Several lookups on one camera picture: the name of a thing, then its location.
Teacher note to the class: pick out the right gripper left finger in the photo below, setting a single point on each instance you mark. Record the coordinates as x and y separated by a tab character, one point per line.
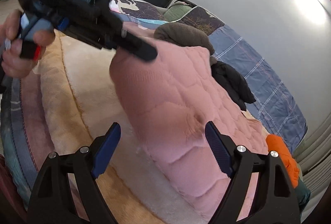
65	190

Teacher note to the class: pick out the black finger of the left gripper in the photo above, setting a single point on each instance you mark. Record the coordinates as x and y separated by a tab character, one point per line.
135	46

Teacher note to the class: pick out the orange folded garment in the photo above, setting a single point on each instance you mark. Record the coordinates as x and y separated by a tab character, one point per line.
276	143

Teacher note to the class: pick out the grey curtain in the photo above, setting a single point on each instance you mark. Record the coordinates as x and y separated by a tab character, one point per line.
313	156

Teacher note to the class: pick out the black garment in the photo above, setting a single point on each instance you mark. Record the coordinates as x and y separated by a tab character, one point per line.
234	83

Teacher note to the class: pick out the pink quilted garment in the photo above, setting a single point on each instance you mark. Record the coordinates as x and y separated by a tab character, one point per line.
168	102

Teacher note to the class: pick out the grey-brown fleece garment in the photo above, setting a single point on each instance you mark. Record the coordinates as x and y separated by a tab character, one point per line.
183	35

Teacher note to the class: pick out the blue plaid pillow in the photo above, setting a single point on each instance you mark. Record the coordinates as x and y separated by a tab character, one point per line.
275	107

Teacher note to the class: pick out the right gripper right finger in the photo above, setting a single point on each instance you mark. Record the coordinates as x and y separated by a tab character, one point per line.
274	197

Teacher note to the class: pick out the green pillow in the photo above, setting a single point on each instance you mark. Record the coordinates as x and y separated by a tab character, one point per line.
177	10

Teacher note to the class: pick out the dark teal garment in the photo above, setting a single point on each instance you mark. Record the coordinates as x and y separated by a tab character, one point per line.
303	195

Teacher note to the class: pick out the cream fleece blanket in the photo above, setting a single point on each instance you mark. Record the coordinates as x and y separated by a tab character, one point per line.
80	104

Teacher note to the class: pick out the left hand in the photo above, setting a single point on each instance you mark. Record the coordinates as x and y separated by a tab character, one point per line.
12	64

